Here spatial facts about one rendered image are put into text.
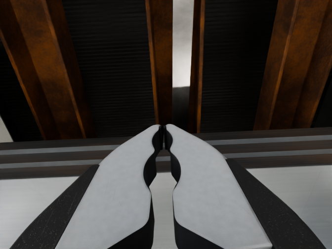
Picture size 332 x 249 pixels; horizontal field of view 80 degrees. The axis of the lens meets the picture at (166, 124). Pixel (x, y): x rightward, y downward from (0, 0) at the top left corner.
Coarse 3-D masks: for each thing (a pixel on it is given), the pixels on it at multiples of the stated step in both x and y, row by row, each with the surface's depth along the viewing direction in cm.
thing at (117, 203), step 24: (144, 144) 10; (120, 168) 9; (144, 168) 9; (96, 192) 8; (120, 192) 8; (144, 192) 7; (72, 216) 7; (96, 216) 7; (120, 216) 7; (144, 216) 7; (72, 240) 6; (96, 240) 6; (120, 240) 6; (144, 240) 7
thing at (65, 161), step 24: (0, 144) 26; (24, 144) 26; (48, 144) 25; (72, 144) 25; (96, 144) 25; (120, 144) 25; (216, 144) 25; (240, 144) 25; (264, 144) 24; (288, 144) 24; (312, 144) 24; (0, 168) 24; (24, 168) 24; (48, 168) 23; (72, 168) 23; (168, 168) 22
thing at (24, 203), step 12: (0, 180) 22; (12, 180) 22; (24, 180) 22; (0, 192) 23; (12, 192) 23; (24, 192) 23; (36, 192) 23; (0, 204) 24; (12, 204) 24; (24, 204) 24; (36, 204) 24; (0, 216) 25; (12, 216) 25; (24, 216) 25; (36, 216) 25; (0, 228) 27; (12, 228) 27; (24, 228) 27; (12, 240) 28
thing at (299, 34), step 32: (288, 0) 28; (320, 0) 30; (288, 32) 28; (320, 32) 32; (288, 64) 35; (320, 64) 32; (288, 96) 38; (320, 96) 33; (256, 128) 40; (288, 128) 41
